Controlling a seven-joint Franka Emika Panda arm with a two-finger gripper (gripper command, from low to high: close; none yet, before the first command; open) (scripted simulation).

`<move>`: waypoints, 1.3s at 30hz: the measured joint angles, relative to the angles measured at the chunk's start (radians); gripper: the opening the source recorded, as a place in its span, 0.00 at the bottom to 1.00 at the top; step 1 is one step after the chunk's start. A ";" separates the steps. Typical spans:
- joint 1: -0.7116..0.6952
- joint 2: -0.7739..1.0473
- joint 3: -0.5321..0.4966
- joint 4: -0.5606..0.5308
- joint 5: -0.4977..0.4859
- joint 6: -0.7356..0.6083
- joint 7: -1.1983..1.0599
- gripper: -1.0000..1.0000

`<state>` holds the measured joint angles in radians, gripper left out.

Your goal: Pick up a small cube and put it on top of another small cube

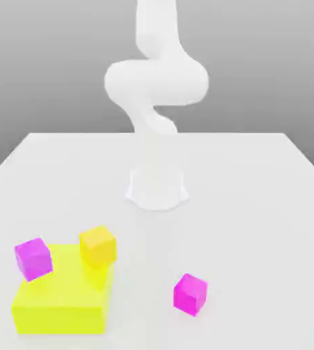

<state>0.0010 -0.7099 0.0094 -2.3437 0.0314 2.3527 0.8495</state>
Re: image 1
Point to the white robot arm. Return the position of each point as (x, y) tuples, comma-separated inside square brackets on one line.
[(156, 82)]

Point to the small orange cube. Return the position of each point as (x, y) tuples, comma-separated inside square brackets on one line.
[(98, 247)]

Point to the small magenta cube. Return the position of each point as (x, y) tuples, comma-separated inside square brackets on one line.
[(33, 259), (190, 295)]

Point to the large yellow box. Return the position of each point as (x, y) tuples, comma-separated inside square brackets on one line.
[(58, 300)]

